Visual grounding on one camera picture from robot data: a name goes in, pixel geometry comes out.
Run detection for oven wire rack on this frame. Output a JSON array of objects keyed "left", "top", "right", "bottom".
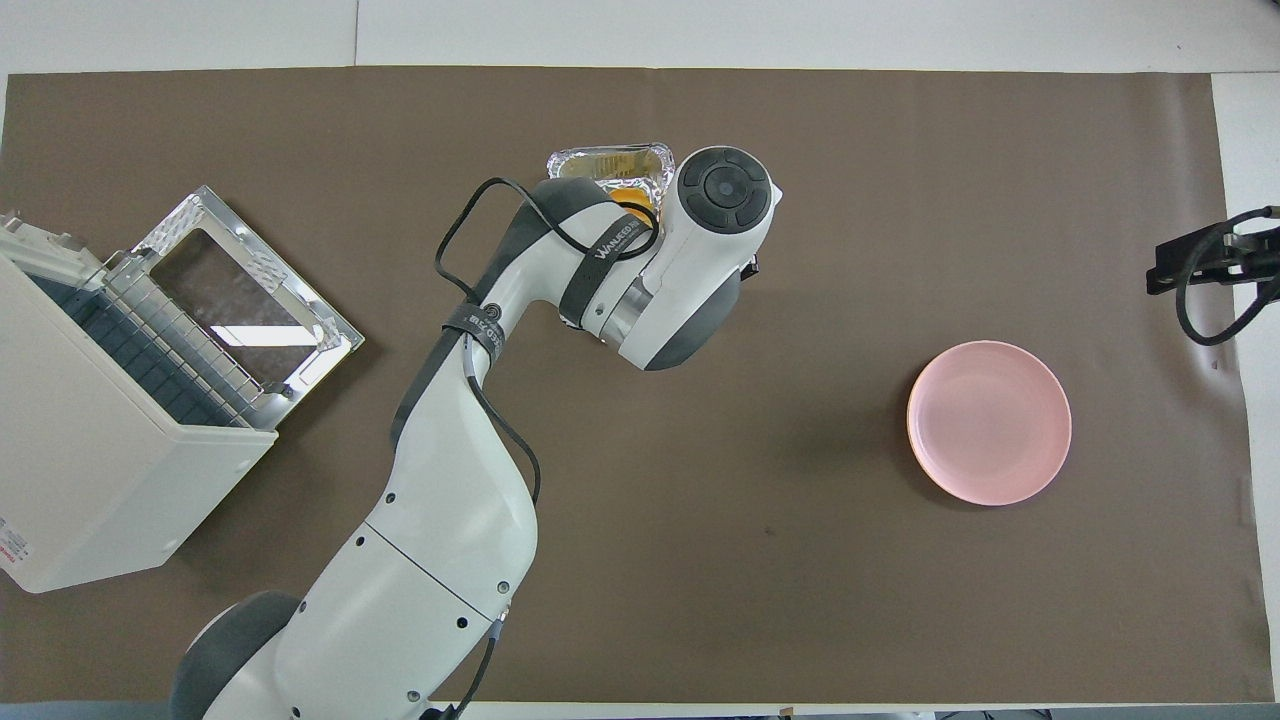
[{"left": 25, "top": 262, "right": 269, "bottom": 426}]

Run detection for aluminium foil tray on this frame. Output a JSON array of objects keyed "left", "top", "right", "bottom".
[{"left": 547, "top": 141, "right": 677, "bottom": 217}]

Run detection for glass oven door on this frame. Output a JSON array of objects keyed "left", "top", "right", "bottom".
[{"left": 128, "top": 184, "right": 366, "bottom": 403}]

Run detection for brown paper table mat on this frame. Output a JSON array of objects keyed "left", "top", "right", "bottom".
[{"left": 0, "top": 65, "right": 1276, "bottom": 706}]

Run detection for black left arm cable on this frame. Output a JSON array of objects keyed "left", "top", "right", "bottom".
[{"left": 432, "top": 176, "right": 663, "bottom": 720}]

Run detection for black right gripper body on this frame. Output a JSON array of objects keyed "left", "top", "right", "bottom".
[{"left": 1235, "top": 226, "right": 1280, "bottom": 286}]

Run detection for pink round plate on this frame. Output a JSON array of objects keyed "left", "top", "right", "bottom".
[{"left": 906, "top": 340, "right": 1073, "bottom": 507}]

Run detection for cream toaster oven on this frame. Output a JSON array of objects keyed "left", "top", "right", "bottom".
[{"left": 0, "top": 208, "right": 281, "bottom": 596}]

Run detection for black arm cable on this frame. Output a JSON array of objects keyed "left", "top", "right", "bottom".
[
  {"left": 432, "top": 176, "right": 663, "bottom": 720},
  {"left": 1176, "top": 205, "right": 1280, "bottom": 347}
]

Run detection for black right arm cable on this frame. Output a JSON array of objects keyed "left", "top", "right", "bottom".
[{"left": 1176, "top": 205, "right": 1280, "bottom": 347}]

